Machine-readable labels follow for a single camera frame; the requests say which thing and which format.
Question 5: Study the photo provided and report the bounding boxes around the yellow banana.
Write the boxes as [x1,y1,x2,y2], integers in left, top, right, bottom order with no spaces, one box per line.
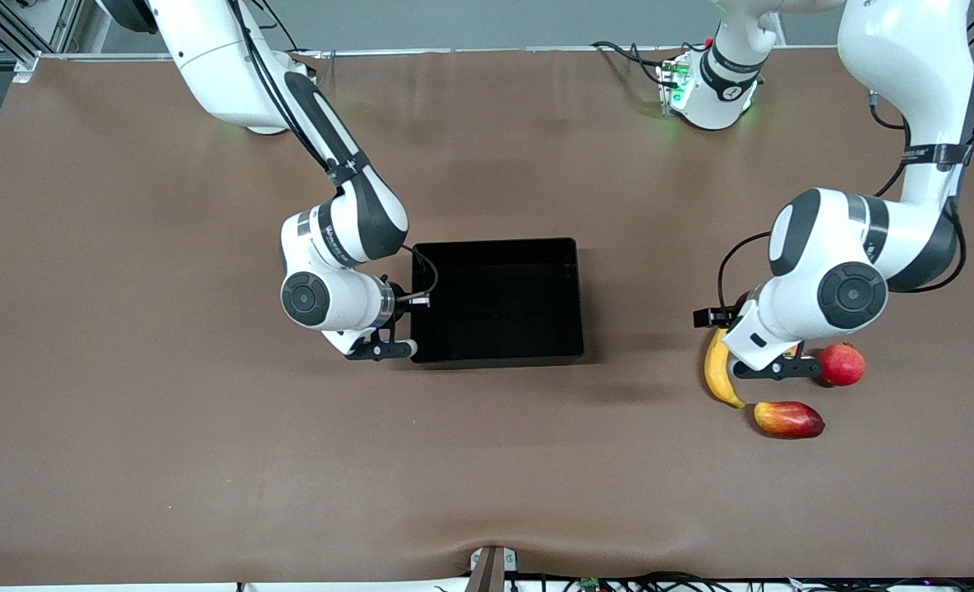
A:
[704,327,747,409]

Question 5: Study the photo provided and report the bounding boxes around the black plastic box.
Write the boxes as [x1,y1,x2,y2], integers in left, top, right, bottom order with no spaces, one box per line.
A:
[410,238,585,368]

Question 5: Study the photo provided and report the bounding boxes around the red pomegranate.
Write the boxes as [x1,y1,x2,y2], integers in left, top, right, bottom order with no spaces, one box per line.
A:
[815,342,866,387]

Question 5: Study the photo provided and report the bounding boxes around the red yellow mango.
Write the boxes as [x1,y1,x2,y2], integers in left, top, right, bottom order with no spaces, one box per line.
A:
[753,400,826,440]

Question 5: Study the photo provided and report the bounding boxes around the brown table mat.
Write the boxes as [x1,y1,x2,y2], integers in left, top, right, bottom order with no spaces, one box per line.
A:
[0,45,974,586]

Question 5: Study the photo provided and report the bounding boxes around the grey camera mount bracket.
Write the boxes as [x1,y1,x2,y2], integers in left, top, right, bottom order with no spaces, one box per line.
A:
[464,545,519,592]

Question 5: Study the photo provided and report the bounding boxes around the silver table edge rail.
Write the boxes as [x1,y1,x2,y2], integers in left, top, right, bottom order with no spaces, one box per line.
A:
[12,43,849,62]

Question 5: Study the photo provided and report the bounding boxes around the black left arm base cable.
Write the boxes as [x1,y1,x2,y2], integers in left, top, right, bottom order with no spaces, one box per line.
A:
[592,41,670,87]

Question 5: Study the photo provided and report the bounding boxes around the aluminium frame beside right arm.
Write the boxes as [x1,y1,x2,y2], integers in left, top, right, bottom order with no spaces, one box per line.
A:
[0,0,85,83]

